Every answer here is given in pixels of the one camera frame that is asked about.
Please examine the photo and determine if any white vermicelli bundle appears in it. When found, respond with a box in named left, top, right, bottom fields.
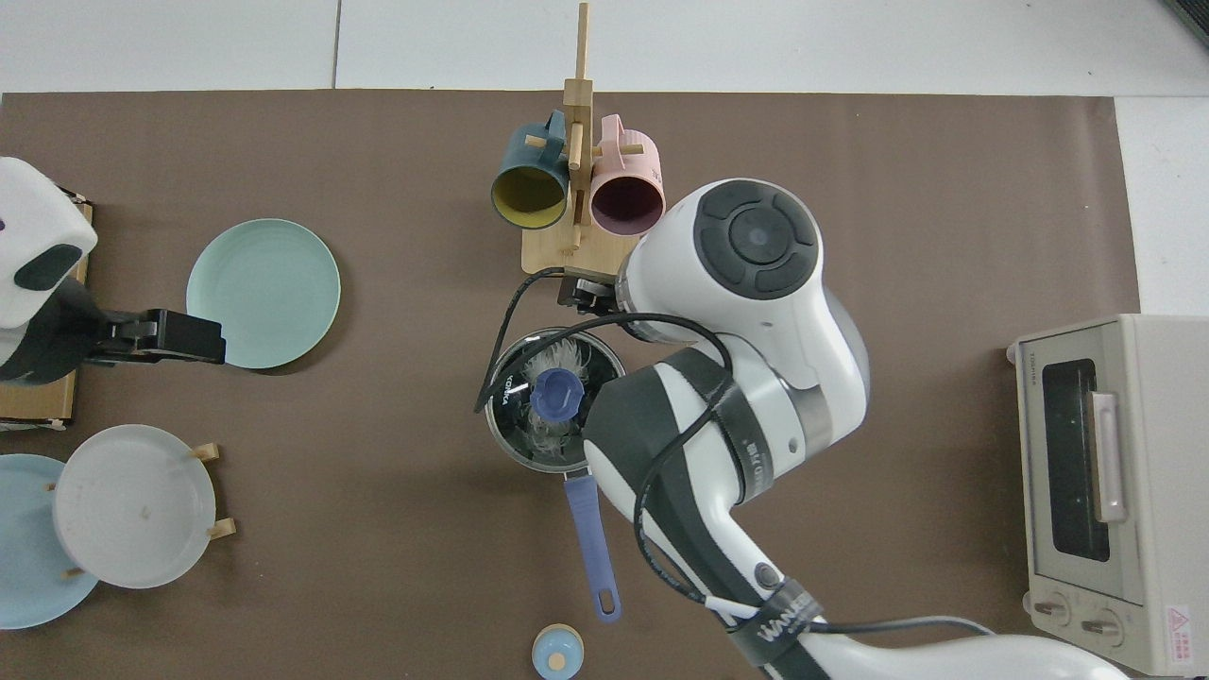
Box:
left=519, top=340, right=598, bottom=456

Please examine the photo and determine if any glass lid blue knob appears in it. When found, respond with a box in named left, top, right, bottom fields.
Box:
left=485, top=328, right=629, bottom=473

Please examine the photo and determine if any green round plate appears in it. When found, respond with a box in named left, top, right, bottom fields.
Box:
left=186, top=218, right=342, bottom=370

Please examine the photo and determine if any wooden plate rack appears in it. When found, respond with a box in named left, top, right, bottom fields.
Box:
left=45, top=442, right=238, bottom=581

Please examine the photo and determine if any grey round plate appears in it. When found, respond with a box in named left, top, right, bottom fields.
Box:
left=53, top=424, right=218, bottom=590

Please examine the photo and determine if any light blue round plate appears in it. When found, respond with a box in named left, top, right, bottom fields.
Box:
left=0, top=453, right=101, bottom=631

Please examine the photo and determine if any wooden cup stand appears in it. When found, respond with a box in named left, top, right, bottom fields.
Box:
left=520, top=2, right=643, bottom=279

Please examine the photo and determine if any pink cup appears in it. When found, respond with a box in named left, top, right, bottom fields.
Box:
left=589, top=114, right=667, bottom=237

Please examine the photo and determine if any dark teal cup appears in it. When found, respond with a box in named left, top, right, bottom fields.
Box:
left=489, top=110, right=571, bottom=230

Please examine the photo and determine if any brown table cloth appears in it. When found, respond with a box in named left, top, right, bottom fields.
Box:
left=0, top=90, right=1140, bottom=680

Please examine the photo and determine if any small blue round thing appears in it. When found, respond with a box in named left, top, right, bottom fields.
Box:
left=532, top=624, right=586, bottom=680

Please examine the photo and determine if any pale toaster oven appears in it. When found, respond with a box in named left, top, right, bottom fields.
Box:
left=1006, top=314, right=1209, bottom=677

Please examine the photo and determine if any dark grey panel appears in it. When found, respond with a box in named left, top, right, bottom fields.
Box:
left=1164, top=0, right=1209, bottom=48

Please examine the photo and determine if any black pot purple handle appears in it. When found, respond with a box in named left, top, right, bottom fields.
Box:
left=485, top=327, right=632, bottom=624

